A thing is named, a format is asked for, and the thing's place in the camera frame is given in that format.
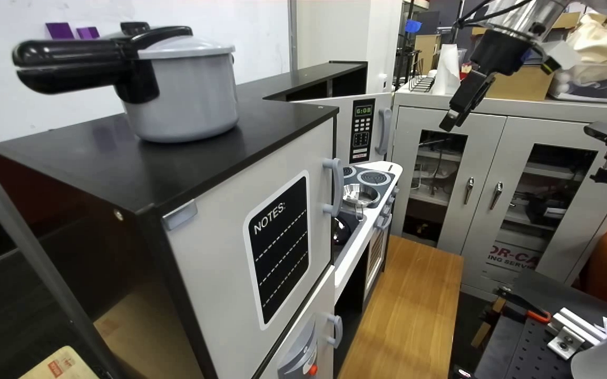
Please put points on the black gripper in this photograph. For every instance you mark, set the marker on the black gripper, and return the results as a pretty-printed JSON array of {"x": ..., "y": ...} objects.
[{"x": 501, "y": 55}]

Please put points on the grey toy microwave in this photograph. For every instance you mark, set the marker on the grey toy microwave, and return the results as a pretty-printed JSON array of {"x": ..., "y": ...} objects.
[{"x": 363, "y": 129}]

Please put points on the grey metal cabinet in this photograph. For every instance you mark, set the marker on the grey metal cabinet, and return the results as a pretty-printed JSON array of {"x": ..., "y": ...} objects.
[{"x": 415, "y": 102}]

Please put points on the grey glass cabinet door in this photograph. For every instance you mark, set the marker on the grey glass cabinet door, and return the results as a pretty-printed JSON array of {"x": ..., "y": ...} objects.
[
  {"x": 486, "y": 231},
  {"x": 410, "y": 175}
]

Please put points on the fridge door with grey dispenser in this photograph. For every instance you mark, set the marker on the fridge door with grey dispenser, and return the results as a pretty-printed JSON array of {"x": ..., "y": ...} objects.
[{"x": 320, "y": 301}]

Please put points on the white paper roll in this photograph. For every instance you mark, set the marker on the white paper roll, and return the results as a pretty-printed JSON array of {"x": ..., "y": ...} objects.
[{"x": 448, "y": 65}]

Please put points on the brown cardboard box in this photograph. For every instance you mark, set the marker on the brown cardboard box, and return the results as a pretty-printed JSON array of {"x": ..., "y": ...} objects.
[{"x": 527, "y": 85}]

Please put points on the flat cardboard piece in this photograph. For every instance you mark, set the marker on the flat cardboard piece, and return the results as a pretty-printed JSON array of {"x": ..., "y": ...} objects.
[{"x": 570, "y": 21}]

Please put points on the clear plastic storage bin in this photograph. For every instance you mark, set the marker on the clear plastic storage bin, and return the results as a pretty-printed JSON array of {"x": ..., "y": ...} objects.
[{"x": 600, "y": 82}]

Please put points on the beige cloth bag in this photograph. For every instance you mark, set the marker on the beige cloth bag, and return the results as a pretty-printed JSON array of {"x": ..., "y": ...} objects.
[{"x": 606, "y": 34}]

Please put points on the light wooden floor board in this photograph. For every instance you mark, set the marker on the light wooden floor board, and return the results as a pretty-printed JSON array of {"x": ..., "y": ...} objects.
[{"x": 410, "y": 317}]

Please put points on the black perforated table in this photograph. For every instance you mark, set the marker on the black perforated table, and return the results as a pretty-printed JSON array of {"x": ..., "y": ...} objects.
[{"x": 514, "y": 349}]

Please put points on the silver metal clamp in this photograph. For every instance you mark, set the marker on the silver metal clamp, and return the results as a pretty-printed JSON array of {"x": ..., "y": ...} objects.
[{"x": 584, "y": 328}]

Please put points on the grey toy pressure cooker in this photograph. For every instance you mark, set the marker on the grey toy pressure cooker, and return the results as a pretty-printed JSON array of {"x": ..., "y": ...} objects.
[{"x": 184, "y": 96}]

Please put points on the white black toy kitchen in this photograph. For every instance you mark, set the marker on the white black toy kitchen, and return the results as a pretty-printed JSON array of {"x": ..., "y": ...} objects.
[{"x": 142, "y": 160}]

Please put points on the purple block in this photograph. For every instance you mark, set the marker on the purple block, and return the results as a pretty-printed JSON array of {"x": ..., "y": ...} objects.
[
  {"x": 86, "y": 31},
  {"x": 60, "y": 30}
]

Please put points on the yellow labelled box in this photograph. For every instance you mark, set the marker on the yellow labelled box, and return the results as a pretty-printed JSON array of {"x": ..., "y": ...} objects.
[{"x": 61, "y": 365}]

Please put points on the dark metal shelf frame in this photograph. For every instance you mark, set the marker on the dark metal shelf frame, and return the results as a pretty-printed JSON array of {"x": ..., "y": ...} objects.
[{"x": 31, "y": 266}]

